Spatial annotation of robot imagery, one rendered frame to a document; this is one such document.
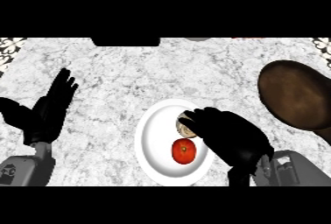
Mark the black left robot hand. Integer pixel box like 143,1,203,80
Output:
0,67,81,147

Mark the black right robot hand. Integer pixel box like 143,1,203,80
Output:
182,107,276,187

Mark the red tomato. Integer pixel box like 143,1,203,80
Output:
171,137,199,165

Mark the white oval plate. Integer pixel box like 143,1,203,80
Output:
135,98,216,187

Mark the beige round vegetable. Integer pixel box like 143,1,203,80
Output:
175,109,200,139

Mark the black appliance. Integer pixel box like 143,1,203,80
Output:
91,37,162,47

